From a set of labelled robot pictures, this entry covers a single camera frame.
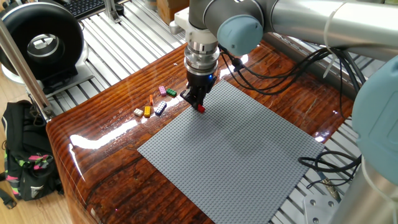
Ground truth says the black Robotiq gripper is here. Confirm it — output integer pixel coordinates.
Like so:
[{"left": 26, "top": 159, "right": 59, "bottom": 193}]
[{"left": 180, "top": 70, "right": 218, "bottom": 110}]

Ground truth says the long blue Lego brick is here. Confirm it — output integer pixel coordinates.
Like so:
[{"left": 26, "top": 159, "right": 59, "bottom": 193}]
[{"left": 154, "top": 101, "right": 168, "bottom": 117}]

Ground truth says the grey Lego baseplate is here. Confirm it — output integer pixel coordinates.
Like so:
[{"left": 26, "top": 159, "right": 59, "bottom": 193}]
[{"left": 137, "top": 79, "right": 326, "bottom": 224}]

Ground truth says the brown cardboard box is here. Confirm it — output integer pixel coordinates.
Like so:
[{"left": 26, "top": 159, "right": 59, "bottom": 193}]
[{"left": 156, "top": 0, "right": 190, "bottom": 26}]

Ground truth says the black keyboard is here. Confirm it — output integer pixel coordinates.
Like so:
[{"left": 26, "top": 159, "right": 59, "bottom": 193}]
[{"left": 62, "top": 0, "right": 106, "bottom": 20}]

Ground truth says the silver robot mounting plate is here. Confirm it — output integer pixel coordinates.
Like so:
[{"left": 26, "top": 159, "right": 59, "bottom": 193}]
[{"left": 302, "top": 192, "right": 343, "bottom": 224}]

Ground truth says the black backpack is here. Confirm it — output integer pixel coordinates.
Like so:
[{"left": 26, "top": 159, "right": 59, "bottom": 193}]
[{"left": 0, "top": 99, "right": 65, "bottom": 210}]

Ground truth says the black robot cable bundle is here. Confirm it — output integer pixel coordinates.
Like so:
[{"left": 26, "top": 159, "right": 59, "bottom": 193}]
[{"left": 218, "top": 45, "right": 368, "bottom": 98}]

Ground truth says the short aluminium upright bracket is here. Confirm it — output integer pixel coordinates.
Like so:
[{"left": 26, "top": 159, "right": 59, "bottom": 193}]
[{"left": 103, "top": 0, "right": 122, "bottom": 24}]

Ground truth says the black cable with metal connector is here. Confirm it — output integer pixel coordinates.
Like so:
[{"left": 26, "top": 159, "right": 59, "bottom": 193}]
[{"left": 297, "top": 151, "right": 363, "bottom": 203}]

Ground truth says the aluminium frame post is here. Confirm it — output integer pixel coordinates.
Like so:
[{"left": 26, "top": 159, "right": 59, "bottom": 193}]
[{"left": 0, "top": 18, "right": 55, "bottom": 123}]

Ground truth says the black ring-shaped device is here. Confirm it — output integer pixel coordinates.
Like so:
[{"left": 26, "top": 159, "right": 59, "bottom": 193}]
[{"left": 0, "top": 1, "right": 95, "bottom": 96}]

